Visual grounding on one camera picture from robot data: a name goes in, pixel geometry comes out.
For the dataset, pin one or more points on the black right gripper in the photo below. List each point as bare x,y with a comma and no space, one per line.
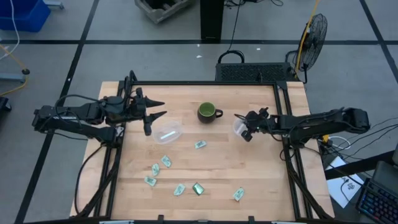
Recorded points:
258,123

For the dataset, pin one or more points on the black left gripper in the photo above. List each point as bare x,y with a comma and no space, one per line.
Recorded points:
138,109

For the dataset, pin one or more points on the green white stevia packet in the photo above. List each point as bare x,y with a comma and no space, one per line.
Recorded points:
238,193
155,169
150,180
166,161
179,189
200,144

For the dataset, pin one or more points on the dark green shiny stevia packet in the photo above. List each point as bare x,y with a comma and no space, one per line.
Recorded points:
198,188

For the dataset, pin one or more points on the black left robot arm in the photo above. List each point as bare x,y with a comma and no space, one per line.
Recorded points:
81,112

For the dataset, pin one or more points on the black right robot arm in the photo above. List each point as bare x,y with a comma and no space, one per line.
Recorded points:
311,123

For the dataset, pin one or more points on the clear round plastic container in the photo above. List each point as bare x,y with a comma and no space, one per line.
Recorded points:
237,127

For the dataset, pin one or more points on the clear oval plastic container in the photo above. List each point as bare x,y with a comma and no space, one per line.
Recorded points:
168,133

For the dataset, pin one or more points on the green ceramic mug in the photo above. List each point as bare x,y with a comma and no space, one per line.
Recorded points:
206,110

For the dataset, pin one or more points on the black perforated computer case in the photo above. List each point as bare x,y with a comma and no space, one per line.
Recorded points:
248,72

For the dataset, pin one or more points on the grey moulded packing tray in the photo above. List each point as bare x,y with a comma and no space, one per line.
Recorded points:
161,9

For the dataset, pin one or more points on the black upright tower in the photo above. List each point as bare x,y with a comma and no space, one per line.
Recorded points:
212,18

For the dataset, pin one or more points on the black floor fan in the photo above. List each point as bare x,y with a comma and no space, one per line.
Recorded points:
312,40

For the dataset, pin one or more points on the white printed paper sheet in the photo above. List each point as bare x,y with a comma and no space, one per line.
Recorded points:
339,183

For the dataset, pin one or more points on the black floor beam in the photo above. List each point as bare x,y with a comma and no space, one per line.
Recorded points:
357,165

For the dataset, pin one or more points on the black round floor knob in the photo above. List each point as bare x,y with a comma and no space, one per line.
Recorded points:
25,71

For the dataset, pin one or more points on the grey metal stand foot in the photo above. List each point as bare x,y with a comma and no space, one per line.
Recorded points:
11,77

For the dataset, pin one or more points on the black object at floor edge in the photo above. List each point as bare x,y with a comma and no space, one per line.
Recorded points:
4,104

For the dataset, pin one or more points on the black laptop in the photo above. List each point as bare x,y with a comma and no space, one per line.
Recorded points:
385,174

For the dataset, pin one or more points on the backlit black keyboard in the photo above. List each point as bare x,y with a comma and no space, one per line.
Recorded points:
377,202

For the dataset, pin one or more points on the blue plastic bin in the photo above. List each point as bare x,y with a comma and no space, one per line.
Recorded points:
25,15

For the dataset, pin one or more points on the black aluminium table frame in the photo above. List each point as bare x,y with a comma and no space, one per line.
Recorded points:
202,83

